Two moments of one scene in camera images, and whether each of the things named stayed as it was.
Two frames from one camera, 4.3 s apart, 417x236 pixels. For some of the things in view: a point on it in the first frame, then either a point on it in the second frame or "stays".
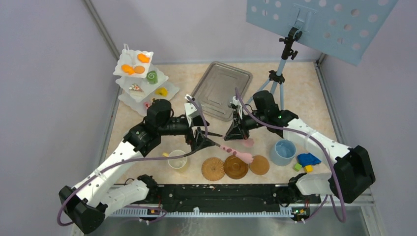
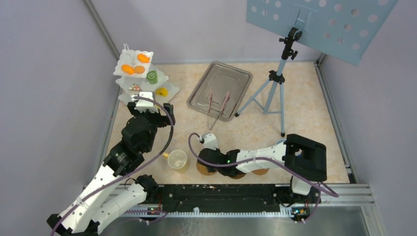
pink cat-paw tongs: x=245 y=158 to x=223 y=107
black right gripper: x=234 y=132 to x=210 y=169
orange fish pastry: x=128 y=68 stays
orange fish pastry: x=142 y=57 stays
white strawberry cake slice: x=135 y=87 stays
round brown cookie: x=139 y=69 stays
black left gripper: x=200 y=141 to x=164 y=120
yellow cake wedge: x=162 y=91 stays
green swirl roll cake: x=152 y=77 stays
